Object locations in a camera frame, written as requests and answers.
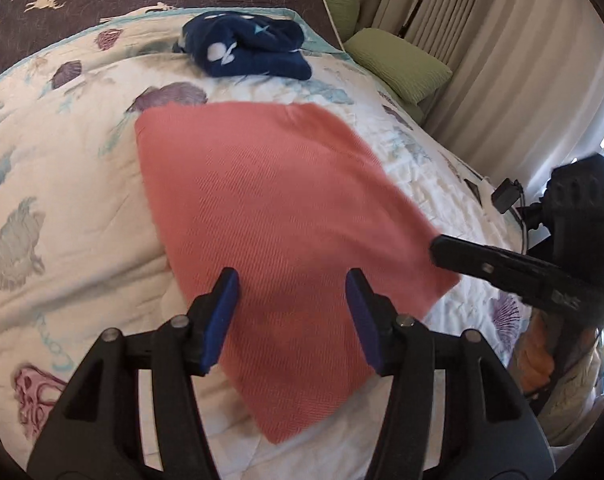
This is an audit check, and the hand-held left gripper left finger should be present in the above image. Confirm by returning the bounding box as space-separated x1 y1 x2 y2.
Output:
27 266 240 480

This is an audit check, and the pale cloth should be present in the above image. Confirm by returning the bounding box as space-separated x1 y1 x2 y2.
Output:
539 340 604 447

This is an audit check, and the navy spotted garment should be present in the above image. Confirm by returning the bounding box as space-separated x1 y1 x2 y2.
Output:
172 10 313 81

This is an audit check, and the white seashell print quilt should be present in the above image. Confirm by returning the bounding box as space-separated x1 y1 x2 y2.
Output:
0 7 532 480

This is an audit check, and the orange cloth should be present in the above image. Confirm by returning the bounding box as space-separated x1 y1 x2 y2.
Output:
510 310 556 397

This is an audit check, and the beige curtain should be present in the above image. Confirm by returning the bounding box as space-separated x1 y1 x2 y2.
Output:
357 0 604 201

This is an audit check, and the pink knit garment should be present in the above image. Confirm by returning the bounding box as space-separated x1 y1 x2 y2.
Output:
134 101 462 445

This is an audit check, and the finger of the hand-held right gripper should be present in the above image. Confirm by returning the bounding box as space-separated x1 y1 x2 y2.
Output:
429 234 604 318

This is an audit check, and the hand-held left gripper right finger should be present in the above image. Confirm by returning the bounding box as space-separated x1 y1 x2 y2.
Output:
345 268 555 480

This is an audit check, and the small green pillow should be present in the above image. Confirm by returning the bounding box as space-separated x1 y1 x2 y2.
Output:
322 0 360 43

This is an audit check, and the large green pillow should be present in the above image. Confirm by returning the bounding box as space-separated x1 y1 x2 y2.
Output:
344 27 453 106

